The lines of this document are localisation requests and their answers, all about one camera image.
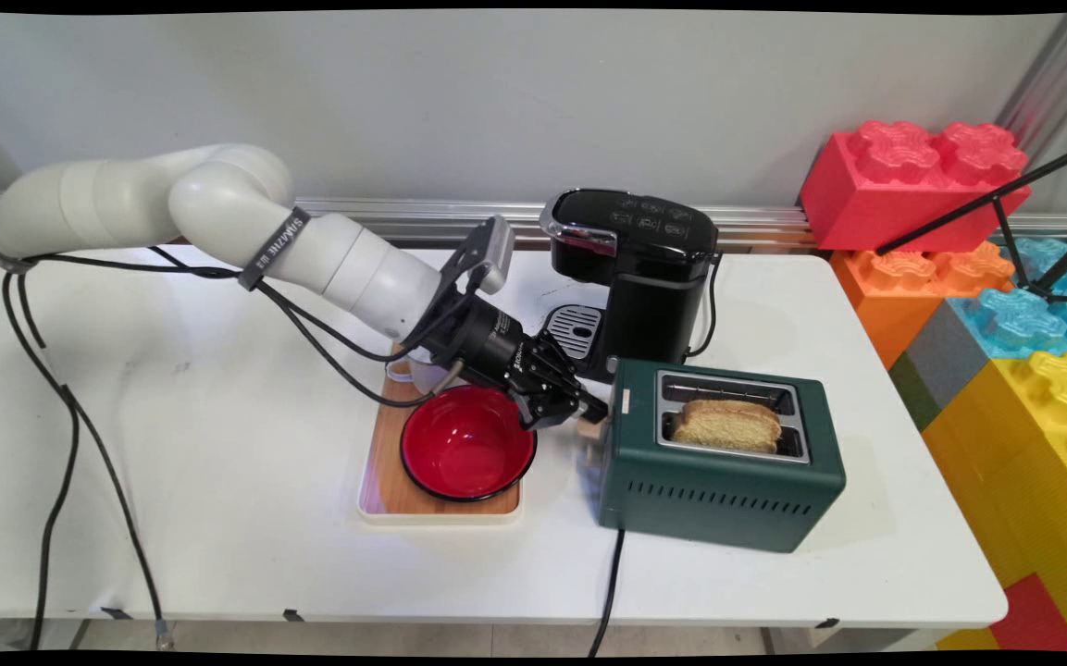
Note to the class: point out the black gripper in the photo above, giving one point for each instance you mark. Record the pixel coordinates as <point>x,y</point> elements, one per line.
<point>487,342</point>

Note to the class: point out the beige toaster lever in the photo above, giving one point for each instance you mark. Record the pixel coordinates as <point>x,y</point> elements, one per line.
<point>592,431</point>

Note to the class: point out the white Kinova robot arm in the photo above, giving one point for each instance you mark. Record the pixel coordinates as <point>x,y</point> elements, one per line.
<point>218,203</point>

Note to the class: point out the red bowl with black rim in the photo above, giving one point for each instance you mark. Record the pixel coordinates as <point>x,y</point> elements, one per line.
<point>464,449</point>

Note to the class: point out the black coffee machine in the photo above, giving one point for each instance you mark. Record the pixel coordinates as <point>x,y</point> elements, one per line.
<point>644,277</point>

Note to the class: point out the white enamel mug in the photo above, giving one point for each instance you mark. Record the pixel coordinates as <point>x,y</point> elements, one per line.
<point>408,370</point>

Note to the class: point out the toast slice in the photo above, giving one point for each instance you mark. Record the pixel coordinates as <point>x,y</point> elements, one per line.
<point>746,405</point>
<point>727,433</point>

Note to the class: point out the wooden tray with cream rim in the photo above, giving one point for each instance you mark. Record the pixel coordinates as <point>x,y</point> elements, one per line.
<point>390,462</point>

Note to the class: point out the green toaster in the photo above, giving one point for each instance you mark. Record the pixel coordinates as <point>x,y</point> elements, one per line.
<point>718,499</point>

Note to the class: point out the orange giant building block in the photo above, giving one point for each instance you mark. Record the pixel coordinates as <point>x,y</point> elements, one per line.
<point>894,296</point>

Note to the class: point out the dark green building block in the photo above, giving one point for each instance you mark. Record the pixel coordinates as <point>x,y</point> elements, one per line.
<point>912,393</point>

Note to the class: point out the grey giant building block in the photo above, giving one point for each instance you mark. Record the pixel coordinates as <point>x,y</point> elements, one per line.
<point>945,361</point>

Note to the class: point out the red giant building block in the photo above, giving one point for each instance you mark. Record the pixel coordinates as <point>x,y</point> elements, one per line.
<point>903,199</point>

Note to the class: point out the yellow giant building block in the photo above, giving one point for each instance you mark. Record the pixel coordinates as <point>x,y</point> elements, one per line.
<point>1014,462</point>

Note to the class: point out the blue giant building block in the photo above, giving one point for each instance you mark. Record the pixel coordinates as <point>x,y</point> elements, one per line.
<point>1023,319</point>

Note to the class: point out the black tripod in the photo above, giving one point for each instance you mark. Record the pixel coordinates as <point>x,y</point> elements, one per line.
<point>1005,217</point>

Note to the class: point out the small red building block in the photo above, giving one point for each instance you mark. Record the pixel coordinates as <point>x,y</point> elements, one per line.
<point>1033,620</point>

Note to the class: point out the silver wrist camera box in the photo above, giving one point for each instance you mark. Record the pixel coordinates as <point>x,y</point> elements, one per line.
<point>496,250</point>

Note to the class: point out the aluminium rail along wall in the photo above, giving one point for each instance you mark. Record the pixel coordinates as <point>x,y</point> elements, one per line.
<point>376,217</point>

